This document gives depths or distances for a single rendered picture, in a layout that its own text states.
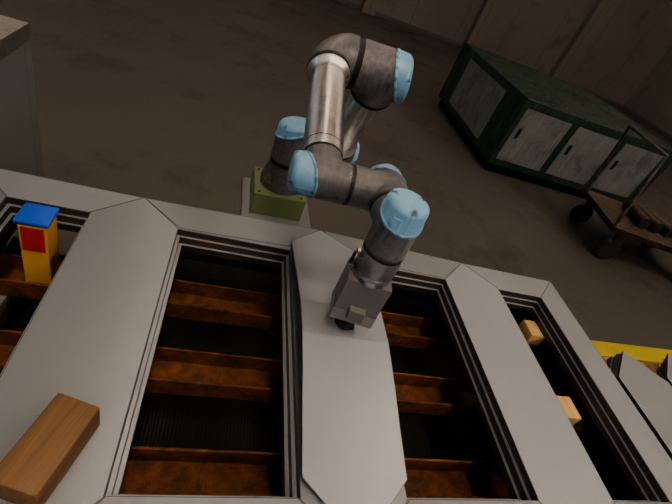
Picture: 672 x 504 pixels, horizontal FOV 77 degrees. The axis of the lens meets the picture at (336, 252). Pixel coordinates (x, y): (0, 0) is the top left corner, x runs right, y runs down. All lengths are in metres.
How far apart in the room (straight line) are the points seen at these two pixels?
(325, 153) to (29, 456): 0.59
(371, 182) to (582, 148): 4.50
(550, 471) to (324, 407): 0.47
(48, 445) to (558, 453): 0.89
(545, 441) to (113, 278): 0.92
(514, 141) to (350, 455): 4.21
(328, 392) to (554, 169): 4.57
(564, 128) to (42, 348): 4.66
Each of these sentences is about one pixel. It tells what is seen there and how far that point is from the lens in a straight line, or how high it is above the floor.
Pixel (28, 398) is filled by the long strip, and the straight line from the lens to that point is 0.78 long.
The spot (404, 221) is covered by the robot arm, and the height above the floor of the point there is 1.21.
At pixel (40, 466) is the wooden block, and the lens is 0.67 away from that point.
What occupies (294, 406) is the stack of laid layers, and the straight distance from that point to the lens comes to 0.80.
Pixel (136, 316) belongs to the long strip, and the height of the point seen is 0.87.
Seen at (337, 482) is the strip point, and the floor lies 0.88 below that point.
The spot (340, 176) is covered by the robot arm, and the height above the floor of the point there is 1.19.
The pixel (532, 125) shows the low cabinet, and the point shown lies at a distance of 4.72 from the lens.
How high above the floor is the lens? 1.53
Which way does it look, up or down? 37 degrees down
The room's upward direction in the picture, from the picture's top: 24 degrees clockwise
